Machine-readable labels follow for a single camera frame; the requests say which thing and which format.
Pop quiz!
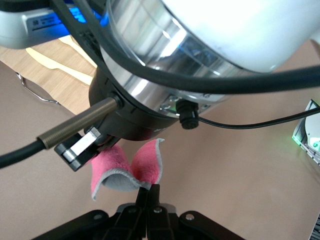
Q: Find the pink and grey cloth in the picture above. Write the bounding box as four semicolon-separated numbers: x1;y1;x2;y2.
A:
90;138;166;202

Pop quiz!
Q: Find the thin black cable with plug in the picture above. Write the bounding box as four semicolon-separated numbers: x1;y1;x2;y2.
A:
174;99;320;131

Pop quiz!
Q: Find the yellow plastic knife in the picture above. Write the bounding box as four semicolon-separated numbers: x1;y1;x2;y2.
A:
25;47;94;85

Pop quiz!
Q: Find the wooden cutting board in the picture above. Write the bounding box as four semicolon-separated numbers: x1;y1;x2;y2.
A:
0;34;98;116

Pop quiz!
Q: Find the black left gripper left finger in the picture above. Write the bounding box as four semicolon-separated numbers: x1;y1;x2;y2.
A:
32;186;151;240

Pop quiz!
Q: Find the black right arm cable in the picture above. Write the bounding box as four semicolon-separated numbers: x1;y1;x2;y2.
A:
48;0;320;95

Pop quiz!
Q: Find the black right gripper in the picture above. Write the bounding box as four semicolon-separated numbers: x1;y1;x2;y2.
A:
54;66;182;173

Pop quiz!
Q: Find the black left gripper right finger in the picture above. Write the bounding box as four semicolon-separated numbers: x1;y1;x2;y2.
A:
146;184;248;240

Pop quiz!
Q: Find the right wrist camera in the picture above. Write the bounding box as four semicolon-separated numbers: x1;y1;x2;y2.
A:
0;6;83;50

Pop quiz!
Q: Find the yellow plastic fork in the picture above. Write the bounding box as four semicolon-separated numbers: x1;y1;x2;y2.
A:
57;34;98;68

